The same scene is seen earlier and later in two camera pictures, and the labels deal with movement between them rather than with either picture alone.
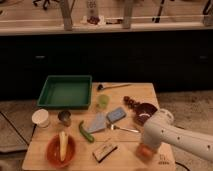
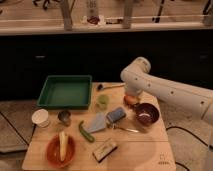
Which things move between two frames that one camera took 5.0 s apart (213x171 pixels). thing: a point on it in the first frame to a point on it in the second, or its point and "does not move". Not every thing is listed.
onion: x=144 y=152 to x=131 y=99
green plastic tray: x=67 y=91 does not move
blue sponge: x=116 y=115 does not move
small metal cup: x=65 y=116 does not move
